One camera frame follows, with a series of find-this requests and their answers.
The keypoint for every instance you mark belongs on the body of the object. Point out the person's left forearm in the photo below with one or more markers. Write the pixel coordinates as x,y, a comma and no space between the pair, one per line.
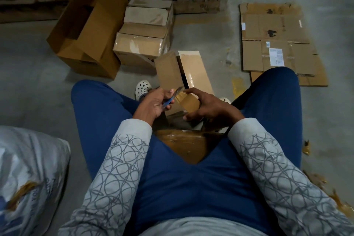
116,189

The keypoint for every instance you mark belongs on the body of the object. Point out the small brown cardboard box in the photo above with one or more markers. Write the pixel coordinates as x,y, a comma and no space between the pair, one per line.
146,14

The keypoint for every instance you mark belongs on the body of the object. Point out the crumpled brown tape scraps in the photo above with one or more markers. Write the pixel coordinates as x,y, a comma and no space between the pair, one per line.
337,200

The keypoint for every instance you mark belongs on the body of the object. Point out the person's white clog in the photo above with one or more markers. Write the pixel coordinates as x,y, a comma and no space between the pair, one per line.
142,89
225,100

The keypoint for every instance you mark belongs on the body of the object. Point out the large black-label cardboard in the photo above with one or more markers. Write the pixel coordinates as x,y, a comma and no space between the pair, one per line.
105,23

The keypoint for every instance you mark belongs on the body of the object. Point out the person's right white clog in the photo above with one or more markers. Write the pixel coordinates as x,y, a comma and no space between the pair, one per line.
225,100

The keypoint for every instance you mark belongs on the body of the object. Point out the person's left hand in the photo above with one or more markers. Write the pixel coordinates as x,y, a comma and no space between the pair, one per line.
150,106

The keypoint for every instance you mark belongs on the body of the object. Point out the brown packing tape roll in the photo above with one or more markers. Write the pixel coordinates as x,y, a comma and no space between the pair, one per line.
187,103

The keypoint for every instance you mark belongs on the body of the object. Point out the brown cardboard sheet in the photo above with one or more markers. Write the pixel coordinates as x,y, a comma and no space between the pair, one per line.
321,81

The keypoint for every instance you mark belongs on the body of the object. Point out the white woven sack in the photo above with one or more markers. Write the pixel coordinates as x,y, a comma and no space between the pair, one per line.
30,177

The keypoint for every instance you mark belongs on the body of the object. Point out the person's right hand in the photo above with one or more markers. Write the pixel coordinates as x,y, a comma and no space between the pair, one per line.
215,110

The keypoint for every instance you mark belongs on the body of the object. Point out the person's grey shirt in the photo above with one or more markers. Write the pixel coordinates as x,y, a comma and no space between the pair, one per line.
204,227

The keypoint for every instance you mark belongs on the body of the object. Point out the person's right forearm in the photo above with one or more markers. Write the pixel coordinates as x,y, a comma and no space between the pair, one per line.
287,183

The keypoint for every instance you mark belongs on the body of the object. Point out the brown plastic-wrapped stool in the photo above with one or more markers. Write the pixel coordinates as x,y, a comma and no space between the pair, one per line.
188,144

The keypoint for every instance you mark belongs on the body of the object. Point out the person's left white clog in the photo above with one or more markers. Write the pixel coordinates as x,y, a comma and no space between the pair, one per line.
142,89

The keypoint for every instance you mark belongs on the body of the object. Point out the person's blue trousers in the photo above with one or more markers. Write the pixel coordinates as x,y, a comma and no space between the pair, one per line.
182,183

